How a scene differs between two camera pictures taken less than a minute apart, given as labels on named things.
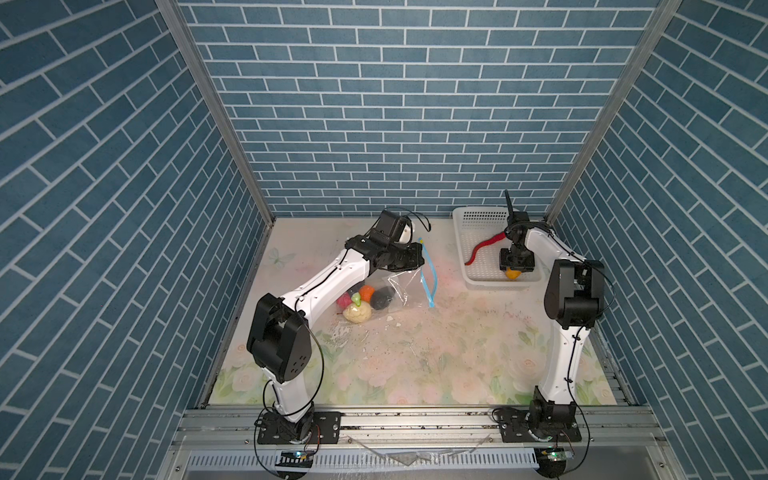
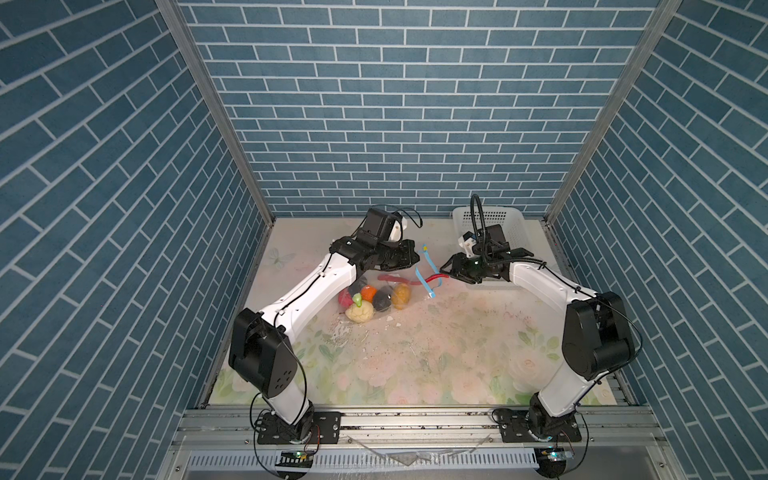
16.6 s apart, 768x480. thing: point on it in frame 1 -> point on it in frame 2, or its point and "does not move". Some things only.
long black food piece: [355, 290] does not move
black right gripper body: [515, 259] -> [475, 267]
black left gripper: [413, 261] does not move
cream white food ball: [357, 314] does not move
